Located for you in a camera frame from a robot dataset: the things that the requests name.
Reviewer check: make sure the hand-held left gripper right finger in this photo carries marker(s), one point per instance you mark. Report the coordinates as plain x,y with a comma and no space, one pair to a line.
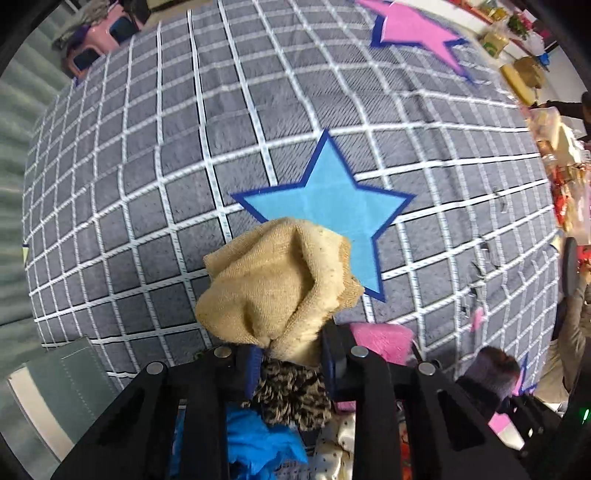
328,364

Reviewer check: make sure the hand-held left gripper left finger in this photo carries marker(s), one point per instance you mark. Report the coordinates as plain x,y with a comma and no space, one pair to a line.
253,369

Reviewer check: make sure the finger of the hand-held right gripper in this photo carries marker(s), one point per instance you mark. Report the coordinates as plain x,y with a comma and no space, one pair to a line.
482,398

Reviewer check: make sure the purple striped knit hat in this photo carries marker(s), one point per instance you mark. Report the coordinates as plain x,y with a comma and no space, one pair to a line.
494,367

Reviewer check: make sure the leopard print cloth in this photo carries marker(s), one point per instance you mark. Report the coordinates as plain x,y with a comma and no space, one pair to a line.
286,397

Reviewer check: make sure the pink foam block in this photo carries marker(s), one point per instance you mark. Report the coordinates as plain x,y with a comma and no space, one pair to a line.
383,341

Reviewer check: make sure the large blue cloth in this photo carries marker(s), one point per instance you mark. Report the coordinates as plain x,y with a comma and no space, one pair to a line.
258,443

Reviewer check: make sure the beige knit cloth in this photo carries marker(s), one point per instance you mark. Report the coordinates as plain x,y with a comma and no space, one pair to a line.
268,286

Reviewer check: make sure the white box with grey rim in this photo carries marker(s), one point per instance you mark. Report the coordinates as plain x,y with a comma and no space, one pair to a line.
69,383

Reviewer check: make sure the person's right forearm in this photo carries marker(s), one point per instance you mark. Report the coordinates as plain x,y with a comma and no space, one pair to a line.
577,332

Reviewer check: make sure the white polka dot cloth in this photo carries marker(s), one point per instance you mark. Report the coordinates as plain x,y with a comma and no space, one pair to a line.
334,454

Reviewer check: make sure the row of colourful packets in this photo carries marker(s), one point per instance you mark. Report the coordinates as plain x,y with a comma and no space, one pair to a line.
561,157

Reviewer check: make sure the yellow paper sheet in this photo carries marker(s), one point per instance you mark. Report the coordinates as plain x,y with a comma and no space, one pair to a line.
25,253

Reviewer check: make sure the yellow cylinder object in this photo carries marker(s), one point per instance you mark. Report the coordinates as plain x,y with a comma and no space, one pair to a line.
517,83

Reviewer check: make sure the pale green curtain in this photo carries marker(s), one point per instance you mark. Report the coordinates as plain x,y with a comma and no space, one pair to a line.
18,152

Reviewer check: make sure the tan woven basket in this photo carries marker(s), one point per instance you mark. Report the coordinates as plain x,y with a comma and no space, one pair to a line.
531,68

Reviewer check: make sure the pink plastic stool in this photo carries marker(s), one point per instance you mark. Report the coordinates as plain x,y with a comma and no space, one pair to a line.
99,39

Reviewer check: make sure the red flower plant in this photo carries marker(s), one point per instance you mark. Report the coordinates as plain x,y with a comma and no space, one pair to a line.
518,24

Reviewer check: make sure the red edged shelf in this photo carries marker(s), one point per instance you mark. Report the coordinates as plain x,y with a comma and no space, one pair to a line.
475,11

